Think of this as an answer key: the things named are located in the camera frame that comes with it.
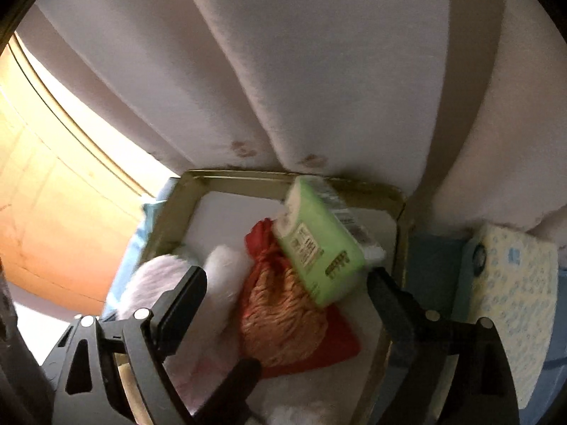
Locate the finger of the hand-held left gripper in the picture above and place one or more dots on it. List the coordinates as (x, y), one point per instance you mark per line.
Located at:
(234, 385)

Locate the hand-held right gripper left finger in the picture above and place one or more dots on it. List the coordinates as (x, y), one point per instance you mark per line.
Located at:
(181, 301)

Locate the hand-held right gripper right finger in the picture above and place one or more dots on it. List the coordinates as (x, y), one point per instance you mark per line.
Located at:
(390, 305)

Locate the green tissue pack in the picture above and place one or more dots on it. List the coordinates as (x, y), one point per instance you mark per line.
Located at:
(319, 248)

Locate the gold metal tin tray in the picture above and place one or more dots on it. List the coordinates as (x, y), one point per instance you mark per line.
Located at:
(230, 212)

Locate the patterned tissue box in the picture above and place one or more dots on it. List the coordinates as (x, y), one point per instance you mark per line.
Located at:
(509, 296)

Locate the wooden door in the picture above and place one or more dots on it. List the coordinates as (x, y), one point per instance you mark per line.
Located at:
(53, 208)

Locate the floral beige curtain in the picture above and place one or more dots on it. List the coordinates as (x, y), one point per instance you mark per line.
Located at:
(310, 75)

